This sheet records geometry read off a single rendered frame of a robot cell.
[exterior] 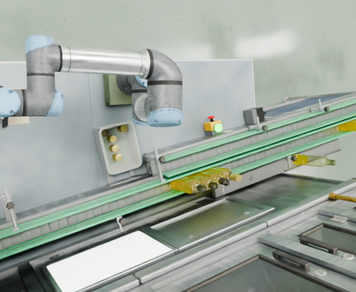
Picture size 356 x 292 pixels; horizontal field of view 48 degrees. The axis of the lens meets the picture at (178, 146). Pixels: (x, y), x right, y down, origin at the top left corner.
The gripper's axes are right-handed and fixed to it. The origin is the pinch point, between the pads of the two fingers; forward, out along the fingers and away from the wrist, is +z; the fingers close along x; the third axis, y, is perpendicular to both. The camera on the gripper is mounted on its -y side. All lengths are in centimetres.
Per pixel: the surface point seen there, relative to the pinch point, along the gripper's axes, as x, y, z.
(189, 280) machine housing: 61, -47, -35
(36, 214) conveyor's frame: 43, -10, 23
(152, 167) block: 31, -64, 23
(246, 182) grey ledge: 47, -118, 24
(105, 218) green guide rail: 49, -37, 16
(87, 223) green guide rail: 50, -30, 17
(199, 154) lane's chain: 28, -90, 24
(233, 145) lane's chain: 26, -111, 24
